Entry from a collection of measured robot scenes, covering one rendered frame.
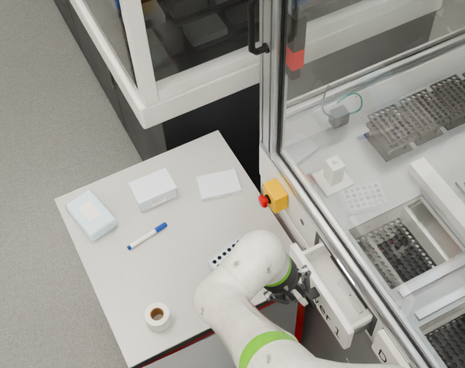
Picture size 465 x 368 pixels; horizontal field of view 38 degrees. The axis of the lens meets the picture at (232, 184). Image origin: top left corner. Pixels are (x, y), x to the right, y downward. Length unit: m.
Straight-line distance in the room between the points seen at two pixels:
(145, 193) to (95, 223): 0.17
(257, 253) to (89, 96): 2.24
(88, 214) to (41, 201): 1.09
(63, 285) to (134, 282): 0.96
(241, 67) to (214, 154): 0.30
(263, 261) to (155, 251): 0.69
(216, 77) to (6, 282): 1.33
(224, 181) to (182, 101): 0.30
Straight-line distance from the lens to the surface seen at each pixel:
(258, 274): 1.41
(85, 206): 2.12
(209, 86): 2.25
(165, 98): 2.19
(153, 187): 2.11
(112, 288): 2.01
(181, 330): 1.93
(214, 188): 2.13
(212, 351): 1.52
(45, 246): 3.04
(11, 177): 3.30
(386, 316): 1.71
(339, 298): 1.88
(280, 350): 1.09
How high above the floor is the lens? 2.53
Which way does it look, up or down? 55 degrees down
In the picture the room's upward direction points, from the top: 3 degrees counter-clockwise
